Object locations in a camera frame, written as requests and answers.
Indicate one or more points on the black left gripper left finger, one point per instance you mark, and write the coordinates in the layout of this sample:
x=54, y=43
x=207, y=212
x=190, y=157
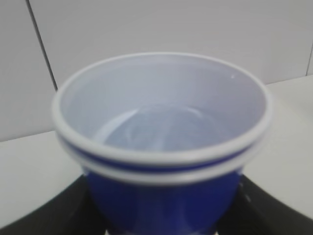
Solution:
x=72, y=212

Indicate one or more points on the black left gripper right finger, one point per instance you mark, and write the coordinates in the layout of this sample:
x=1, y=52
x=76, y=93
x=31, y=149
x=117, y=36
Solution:
x=255, y=212

